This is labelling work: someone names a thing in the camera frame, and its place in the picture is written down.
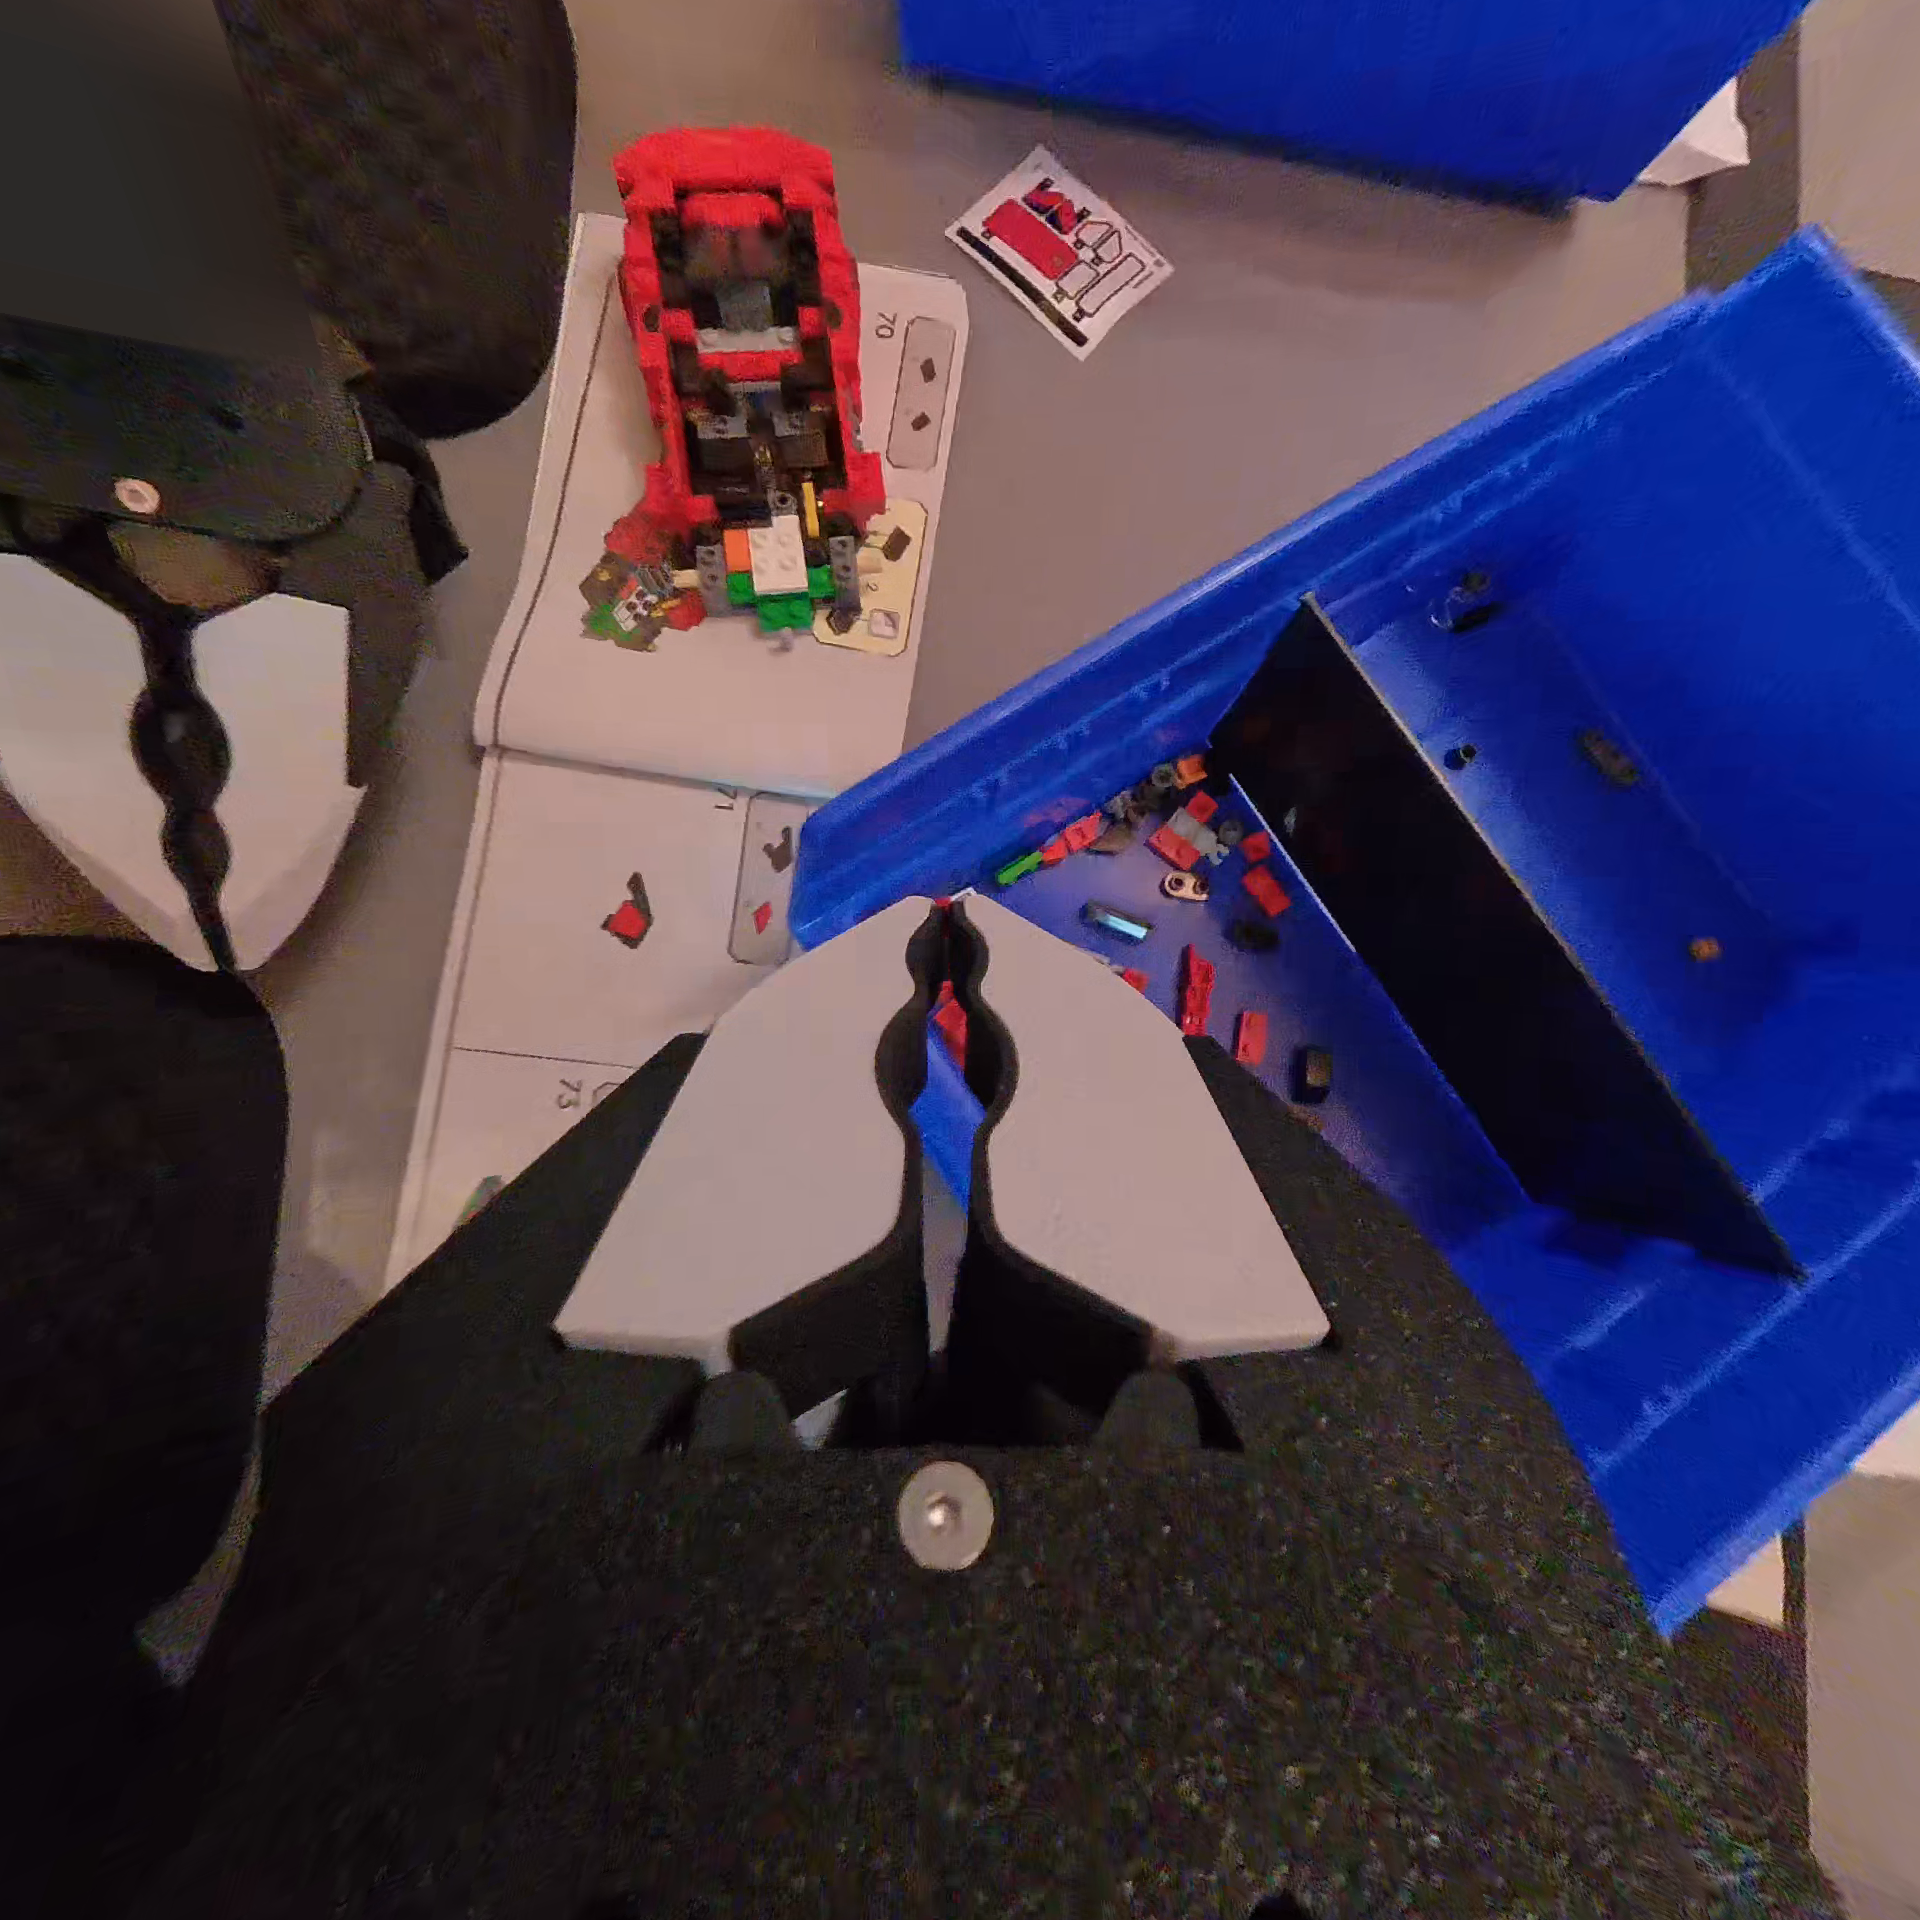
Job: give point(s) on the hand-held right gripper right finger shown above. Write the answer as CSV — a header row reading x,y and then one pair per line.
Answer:
x,y
1138,1186

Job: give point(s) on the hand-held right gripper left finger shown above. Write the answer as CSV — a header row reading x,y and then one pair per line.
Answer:
x,y
749,1172

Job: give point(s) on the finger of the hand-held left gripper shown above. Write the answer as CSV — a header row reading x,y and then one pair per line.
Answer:
x,y
69,704
293,751

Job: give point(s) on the pile of small toy bricks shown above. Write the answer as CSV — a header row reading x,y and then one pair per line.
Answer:
x,y
1196,990

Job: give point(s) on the blue divided plastic bin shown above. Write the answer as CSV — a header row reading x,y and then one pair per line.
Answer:
x,y
1725,1276

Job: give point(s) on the person's left forearm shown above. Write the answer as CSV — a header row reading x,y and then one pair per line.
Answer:
x,y
405,196

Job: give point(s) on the white instruction booklet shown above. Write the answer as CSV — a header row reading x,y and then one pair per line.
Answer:
x,y
674,704

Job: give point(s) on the red toy brick car model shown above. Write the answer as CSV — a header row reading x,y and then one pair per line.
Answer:
x,y
734,212

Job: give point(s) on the small black toy brick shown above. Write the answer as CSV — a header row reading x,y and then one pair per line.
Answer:
x,y
1607,759

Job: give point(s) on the toy sticker sheet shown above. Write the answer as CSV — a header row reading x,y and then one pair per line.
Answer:
x,y
1050,255

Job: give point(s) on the white paper sheet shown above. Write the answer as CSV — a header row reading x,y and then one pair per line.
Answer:
x,y
1693,144

